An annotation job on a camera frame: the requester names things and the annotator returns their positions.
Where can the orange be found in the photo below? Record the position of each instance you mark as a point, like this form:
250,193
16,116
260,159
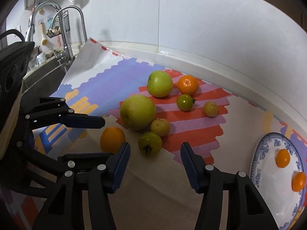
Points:
111,139

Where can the steel sink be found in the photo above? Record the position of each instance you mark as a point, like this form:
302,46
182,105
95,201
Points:
45,73

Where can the small brown round fruit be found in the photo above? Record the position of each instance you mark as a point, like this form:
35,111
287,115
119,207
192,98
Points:
211,109
160,127

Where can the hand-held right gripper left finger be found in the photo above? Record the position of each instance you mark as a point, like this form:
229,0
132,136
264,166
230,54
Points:
121,167

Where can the blue patterned white plate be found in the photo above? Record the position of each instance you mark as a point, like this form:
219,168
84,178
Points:
273,191

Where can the tangerine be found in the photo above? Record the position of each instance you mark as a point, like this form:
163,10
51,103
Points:
188,84

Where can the small orange kumquat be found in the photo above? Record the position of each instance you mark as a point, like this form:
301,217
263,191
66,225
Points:
282,158
298,182

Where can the small green tomato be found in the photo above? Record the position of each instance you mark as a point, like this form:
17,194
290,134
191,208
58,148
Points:
184,103

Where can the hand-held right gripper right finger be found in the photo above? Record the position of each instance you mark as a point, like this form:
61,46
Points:
189,167

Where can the large green tomato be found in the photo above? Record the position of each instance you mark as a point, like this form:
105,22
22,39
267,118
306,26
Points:
150,142

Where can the green apple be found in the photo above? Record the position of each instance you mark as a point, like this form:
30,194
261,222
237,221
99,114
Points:
160,84

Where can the colourful striped mat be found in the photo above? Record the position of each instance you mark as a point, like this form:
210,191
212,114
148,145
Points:
191,134

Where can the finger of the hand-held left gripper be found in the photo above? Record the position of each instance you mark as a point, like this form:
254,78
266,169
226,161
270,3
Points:
84,121
79,158

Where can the large yellow-green citrus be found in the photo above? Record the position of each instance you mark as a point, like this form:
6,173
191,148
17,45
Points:
137,112

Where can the tall chrome pull-down faucet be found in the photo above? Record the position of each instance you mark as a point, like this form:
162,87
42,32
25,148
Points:
33,16

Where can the chrome arched faucet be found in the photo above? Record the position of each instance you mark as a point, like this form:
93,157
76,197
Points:
82,26

